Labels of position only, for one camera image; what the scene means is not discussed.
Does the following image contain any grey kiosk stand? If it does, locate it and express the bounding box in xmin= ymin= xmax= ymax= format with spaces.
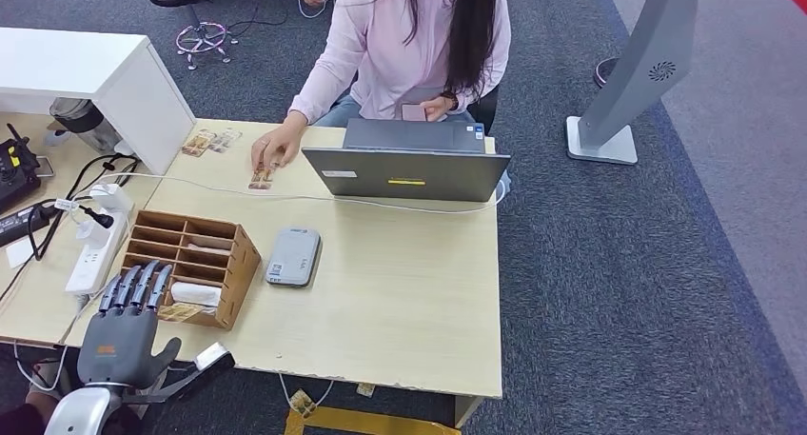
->
xmin=565 ymin=0 xmax=702 ymax=166

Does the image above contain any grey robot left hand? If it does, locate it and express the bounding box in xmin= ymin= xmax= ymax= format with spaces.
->
xmin=76 ymin=260 xmax=183 ymax=389

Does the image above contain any patterned room key card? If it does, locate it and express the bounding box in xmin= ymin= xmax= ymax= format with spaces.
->
xmin=157 ymin=303 xmax=207 ymax=324

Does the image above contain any white paper note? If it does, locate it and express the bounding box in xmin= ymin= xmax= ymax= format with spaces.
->
xmin=3 ymin=237 xmax=34 ymax=270

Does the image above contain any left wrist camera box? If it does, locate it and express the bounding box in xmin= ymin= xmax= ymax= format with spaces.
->
xmin=123 ymin=342 xmax=236 ymax=405

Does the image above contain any black power adapter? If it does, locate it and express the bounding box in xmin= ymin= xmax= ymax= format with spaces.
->
xmin=0 ymin=204 xmax=58 ymax=247

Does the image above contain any black floor cable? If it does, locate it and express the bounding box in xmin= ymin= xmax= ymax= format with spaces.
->
xmin=226 ymin=0 xmax=291 ymax=37

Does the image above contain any patterned ID card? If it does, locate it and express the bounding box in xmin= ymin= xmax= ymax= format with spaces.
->
xmin=247 ymin=162 xmax=277 ymax=191

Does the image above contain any large white charger plug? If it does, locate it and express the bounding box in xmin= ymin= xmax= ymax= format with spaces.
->
xmin=88 ymin=183 xmax=133 ymax=216

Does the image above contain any person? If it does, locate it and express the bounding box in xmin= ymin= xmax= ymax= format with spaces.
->
xmin=250 ymin=0 xmax=513 ymax=171

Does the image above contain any grey laptop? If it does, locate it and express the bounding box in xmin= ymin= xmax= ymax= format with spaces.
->
xmin=300 ymin=117 xmax=511 ymax=204

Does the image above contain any white shoe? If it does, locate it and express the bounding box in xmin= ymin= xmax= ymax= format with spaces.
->
xmin=25 ymin=359 xmax=80 ymax=435

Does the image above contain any black power plug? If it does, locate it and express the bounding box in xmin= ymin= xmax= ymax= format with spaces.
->
xmin=78 ymin=205 xmax=115 ymax=230

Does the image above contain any black handheld device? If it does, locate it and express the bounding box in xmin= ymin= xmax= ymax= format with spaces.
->
xmin=0 ymin=124 xmax=55 ymax=212

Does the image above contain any person's left hand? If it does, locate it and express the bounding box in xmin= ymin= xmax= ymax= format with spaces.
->
xmin=421 ymin=94 xmax=459 ymax=123

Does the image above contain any small white charger plug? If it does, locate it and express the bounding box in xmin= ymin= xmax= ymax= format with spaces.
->
xmin=75 ymin=220 xmax=111 ymax=249

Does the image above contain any black power cable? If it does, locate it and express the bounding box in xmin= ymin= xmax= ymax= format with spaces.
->
xmin=25 ymin=153 xmax=141 ymax=263

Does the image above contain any white shelf unit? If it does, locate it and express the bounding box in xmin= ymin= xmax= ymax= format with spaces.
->
xmin=0 ymin=27 xmax=198 ymax=176

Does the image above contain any long white cable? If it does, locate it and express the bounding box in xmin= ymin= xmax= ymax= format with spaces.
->
xmin=88 ymin=169 xmax=509 ymax=216

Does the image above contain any white cable under desk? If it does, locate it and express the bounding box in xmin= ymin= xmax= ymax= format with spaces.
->
xmin=277 ymin=373 xmax=335 ymax=413

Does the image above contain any person's right hand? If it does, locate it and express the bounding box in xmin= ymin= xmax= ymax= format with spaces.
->
xmin=250 ymin=124 xmax=308 ymax=171

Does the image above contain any wooden card organizer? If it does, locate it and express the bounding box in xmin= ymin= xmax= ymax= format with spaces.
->
xmin=119 ymin=209 xmax=263 ymax=331

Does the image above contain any grey card reader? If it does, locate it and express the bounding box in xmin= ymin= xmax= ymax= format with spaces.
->
xmin=265 ymin=227 xmax=322 ymax=288

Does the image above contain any white power strip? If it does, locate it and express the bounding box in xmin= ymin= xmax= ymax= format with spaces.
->
xmin=64 ymin=208 xmax=131 ymax=297

